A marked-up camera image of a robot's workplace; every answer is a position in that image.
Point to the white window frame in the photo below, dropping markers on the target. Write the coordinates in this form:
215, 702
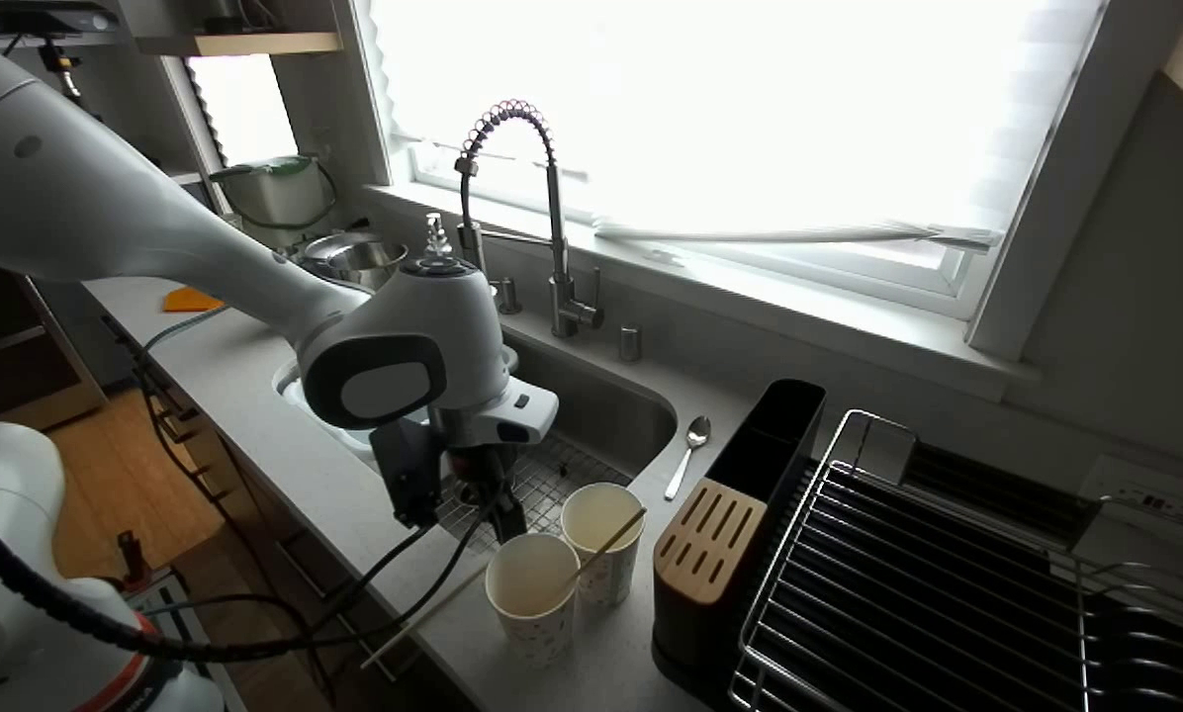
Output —
1064, 200

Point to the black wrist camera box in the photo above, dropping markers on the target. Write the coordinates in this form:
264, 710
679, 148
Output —
408, 475

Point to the chrome spring kitchen faucet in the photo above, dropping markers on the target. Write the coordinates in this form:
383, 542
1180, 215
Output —
561, 250

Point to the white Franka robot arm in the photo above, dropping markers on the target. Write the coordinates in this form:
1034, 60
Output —
88, 200

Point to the stainless steel sink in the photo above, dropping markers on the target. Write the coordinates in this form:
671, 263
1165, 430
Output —
601, 389

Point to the clear soap bottle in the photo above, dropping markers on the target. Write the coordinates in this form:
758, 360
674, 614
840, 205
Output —
437, 242

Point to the white container green rim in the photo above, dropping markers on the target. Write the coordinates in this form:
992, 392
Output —
278, 200

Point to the metal spoon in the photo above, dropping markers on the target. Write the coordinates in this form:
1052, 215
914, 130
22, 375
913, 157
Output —
699, 432

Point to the dark base cabinet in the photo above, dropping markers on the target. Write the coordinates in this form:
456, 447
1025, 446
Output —
298, 677

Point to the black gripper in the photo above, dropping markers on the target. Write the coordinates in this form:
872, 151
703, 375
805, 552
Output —
491, 473

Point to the patterned white paper cup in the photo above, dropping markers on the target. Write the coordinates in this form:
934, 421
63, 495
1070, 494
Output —
591, 508
533, 581

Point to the light wooden chopstick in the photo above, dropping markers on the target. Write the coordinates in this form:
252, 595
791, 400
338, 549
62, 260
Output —
609, 549
421, 620

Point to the wooden shelf board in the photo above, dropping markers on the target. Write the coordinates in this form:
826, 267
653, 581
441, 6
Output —
276, 41

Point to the black caddy with wooden insert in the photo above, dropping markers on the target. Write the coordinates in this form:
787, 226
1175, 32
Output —
774, 447

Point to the metal bowl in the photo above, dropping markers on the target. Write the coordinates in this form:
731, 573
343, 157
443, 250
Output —
332, 260

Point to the small metal sink fixture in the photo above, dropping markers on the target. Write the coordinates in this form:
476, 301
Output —
508, 293

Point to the orange sponge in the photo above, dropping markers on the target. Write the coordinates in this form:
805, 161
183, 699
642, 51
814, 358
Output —
197, 300

